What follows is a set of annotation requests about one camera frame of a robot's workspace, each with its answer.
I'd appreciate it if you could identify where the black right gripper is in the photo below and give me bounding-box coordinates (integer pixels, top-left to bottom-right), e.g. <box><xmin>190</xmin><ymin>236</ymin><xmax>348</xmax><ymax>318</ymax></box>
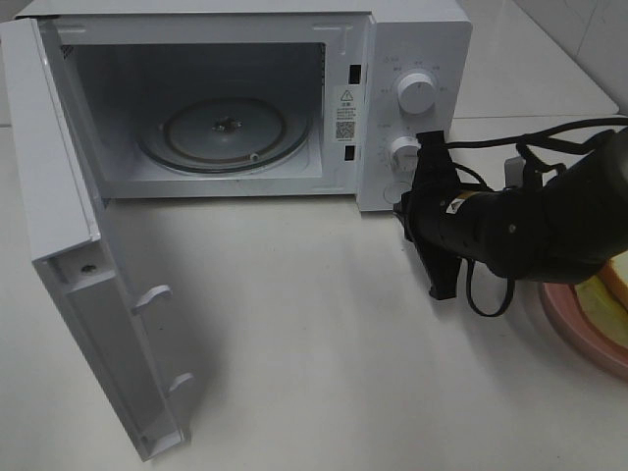
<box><xmin>394</xmin><ymin>131</ymin><xmax>464</xmax><ymax>300</ymax></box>

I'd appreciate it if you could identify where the round door release button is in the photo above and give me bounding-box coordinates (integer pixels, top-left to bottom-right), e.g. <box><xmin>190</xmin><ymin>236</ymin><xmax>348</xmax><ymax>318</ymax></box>
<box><xmin>383</xmin><ymin>182</ymin><xmax>411</xmax><ymax>205</ymax></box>

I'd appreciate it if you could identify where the pink round plate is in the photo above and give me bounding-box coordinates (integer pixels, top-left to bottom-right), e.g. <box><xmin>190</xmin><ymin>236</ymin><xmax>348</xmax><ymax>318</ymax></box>
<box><xmin>539</xmin><ymin>284</ymin><xmax>627</xmax><ymax>382</ymax></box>

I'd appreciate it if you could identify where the white bread sandwich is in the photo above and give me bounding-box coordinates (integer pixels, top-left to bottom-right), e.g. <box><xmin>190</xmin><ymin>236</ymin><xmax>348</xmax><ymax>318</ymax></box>
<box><xmin>575</xmin><ymin>252</ymin><xmax>627</xmax><ymax>347</ymax></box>

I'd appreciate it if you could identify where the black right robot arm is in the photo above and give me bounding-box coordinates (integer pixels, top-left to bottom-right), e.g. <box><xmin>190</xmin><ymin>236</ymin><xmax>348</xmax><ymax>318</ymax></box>
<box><xmin>393</xmin><ymin>130</ymin><xmax>627</xmax><ymax>300</ymax></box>

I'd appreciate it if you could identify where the white lower timer knob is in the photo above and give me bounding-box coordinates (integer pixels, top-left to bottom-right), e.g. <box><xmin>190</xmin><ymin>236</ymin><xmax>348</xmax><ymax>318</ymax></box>
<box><xmin>391</xmin><ymin>136</ymin><xmax>421</xmax><ymax>173</ymax></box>

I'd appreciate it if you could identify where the white upper power knob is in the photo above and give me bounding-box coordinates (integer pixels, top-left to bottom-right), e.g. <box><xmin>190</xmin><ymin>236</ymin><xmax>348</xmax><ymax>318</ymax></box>
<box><xmin>396</xmin><ymin>71</ymin><xmax>437</xmax><ymax>115</ymax></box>

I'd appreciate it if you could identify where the white warning label sticker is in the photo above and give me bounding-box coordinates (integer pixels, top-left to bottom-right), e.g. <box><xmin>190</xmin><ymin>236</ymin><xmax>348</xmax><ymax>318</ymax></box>
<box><xmin>333</xmin><ymin>86</ymin><xmax>360</xmax><ymax>142</ymax></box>

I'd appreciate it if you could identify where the glass microwave turntable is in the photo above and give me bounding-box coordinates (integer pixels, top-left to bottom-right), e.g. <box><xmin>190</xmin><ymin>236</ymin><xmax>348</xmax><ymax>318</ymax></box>
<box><xmin>138</xmin><ymin>96</ymin><xmax>312</xmax><ymax>175</ymax></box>

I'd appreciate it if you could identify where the white microwave oven body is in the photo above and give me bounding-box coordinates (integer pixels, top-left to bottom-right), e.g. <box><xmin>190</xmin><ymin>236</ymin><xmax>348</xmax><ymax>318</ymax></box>
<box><xmin>12</xmin><ymin>1</ymin><xmax>472</xmax><ymax>211</ymax></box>

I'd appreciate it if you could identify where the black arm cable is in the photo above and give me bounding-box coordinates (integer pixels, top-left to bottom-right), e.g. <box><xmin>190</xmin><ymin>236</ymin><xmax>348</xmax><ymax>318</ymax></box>
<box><xmin>441</xmin><ymin>115</ymin><xmax>628</xmax><ymax>318</ymax></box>

